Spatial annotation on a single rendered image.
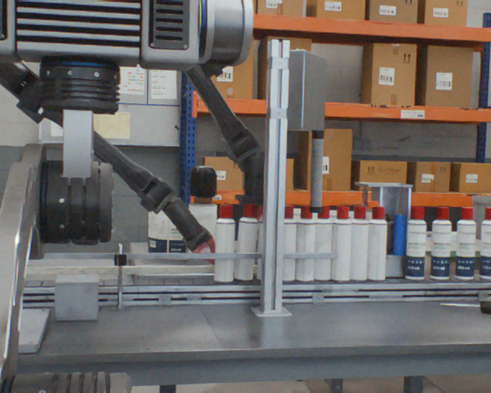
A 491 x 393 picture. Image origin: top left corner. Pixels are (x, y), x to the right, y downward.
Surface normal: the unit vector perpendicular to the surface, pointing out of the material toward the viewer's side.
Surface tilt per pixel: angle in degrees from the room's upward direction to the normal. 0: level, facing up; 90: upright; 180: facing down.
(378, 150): 90
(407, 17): 91
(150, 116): 90
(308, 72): 90
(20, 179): 29
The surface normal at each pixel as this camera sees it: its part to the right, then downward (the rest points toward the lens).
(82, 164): 0.18, 0.07
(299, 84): -0.40, 0.05
